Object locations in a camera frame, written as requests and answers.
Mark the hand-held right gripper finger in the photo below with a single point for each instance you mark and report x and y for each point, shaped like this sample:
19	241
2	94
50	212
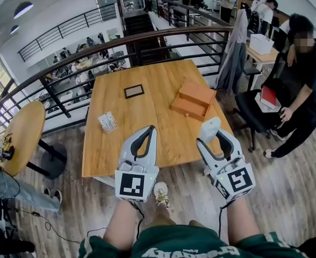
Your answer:
207	154
237	149

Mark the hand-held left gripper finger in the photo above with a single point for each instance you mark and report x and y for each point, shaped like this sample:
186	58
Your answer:
125	148
153	154

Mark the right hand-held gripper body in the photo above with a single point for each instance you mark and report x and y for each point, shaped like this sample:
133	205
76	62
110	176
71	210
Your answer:
238	180

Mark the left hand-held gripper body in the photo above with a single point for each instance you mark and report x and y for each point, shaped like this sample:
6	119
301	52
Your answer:
131	184

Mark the orange cardboard box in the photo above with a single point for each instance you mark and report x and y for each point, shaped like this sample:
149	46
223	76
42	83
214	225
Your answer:
193	101

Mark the person's left forearm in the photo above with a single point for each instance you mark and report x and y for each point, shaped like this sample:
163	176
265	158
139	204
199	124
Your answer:
120	224

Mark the person's right forearm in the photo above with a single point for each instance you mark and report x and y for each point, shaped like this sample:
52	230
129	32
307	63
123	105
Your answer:
241	222

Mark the person's white sneaker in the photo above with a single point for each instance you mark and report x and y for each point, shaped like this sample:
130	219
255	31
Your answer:
160	189

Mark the white printed card packet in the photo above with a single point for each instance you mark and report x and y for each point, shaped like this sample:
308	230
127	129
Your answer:
107	122

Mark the black office chair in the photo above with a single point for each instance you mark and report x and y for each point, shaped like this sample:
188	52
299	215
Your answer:
250	109

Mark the person's leg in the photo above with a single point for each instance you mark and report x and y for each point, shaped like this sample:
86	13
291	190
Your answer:
162	216

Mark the white book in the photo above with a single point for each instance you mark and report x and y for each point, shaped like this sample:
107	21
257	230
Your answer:
258	98

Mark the red book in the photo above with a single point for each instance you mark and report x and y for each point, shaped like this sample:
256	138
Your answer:
268	95

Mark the person's green shirt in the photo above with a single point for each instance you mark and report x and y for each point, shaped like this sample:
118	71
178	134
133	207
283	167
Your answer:
174	243

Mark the crowd of seated people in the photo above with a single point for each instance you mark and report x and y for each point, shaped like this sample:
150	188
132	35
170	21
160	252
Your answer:
82	77

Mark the grey hanging jacket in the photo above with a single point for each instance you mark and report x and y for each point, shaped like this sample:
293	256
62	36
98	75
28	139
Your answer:
233	60

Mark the light wooden desk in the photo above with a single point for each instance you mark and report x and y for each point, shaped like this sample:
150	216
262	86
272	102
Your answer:
262	58

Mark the round wooden table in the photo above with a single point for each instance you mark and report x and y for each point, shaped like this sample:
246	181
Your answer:
23	133

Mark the white plastic bin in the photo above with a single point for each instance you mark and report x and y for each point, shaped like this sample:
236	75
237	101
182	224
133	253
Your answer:
261	44

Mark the dark staircase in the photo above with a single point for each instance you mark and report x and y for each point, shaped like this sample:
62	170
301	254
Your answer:
139	23

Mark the black balcony railing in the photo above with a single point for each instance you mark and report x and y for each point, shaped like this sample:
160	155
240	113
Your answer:
86	19

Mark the dome pendant lamp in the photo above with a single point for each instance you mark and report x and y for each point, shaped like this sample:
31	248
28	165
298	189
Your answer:
14	29
23	9

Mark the black picture frame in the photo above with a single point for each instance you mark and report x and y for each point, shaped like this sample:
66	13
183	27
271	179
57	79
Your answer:
133	91

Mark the black railing with wooden rail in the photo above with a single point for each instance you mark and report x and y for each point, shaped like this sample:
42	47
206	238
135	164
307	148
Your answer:
195	30

